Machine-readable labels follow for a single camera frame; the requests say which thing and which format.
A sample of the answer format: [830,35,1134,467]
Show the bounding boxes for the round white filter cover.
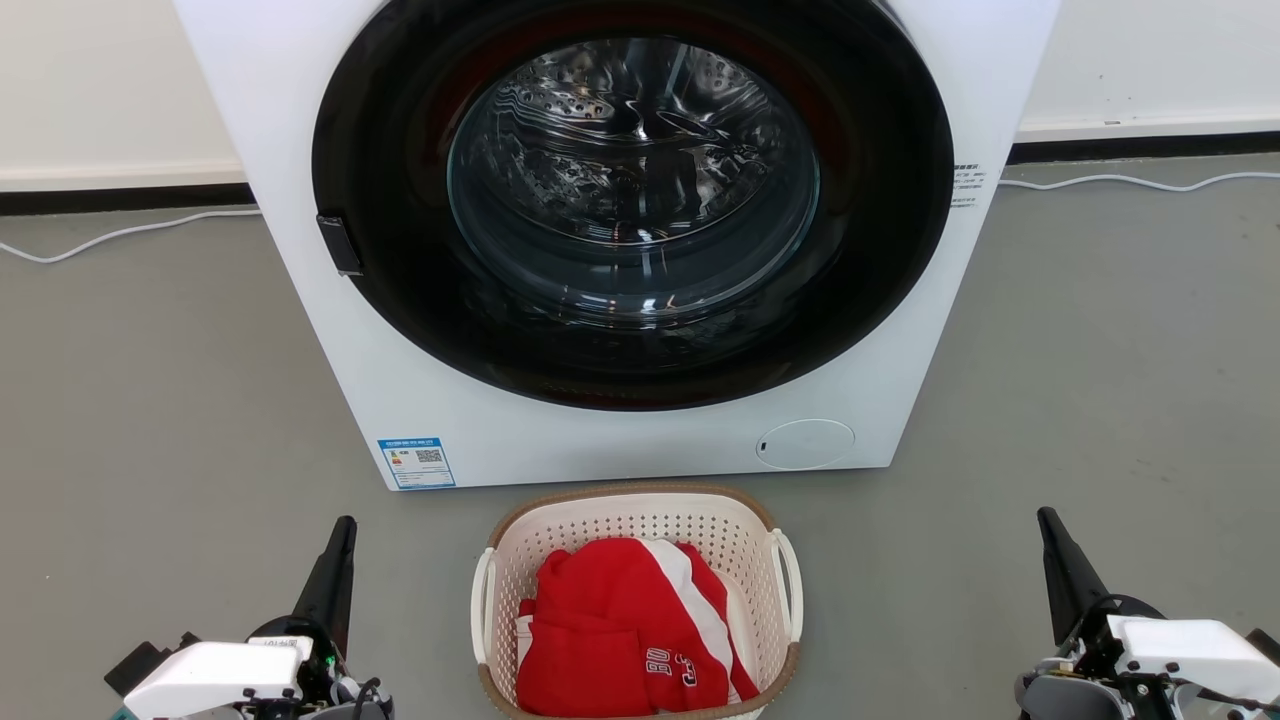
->
[755,419,856,471]

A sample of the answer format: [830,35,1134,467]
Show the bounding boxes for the black washer door handle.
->
[316,214,364,277]

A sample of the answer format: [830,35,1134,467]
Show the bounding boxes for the blue energy label sticker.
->
[377,437,457,490]

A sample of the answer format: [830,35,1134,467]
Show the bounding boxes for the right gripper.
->
[1037,507,1280,720]

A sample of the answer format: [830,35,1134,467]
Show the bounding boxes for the steel washer drum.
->
[448,38,821,323]

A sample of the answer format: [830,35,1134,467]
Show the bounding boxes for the red and white garment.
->
[515,538,761,718]

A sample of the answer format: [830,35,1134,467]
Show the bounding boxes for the black round washer door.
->
[312,0,956,412]

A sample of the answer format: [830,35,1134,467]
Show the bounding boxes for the white floor cable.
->
[0,207,263,265]
[998,171,1280,192]

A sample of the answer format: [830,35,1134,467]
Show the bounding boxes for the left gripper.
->
[105,516,358,720]

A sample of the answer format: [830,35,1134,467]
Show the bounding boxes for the cream perforated laundry basket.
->
[470,482,804,720]

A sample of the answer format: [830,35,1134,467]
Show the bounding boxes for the white front-loading washing machine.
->
[172,0,1061,492]

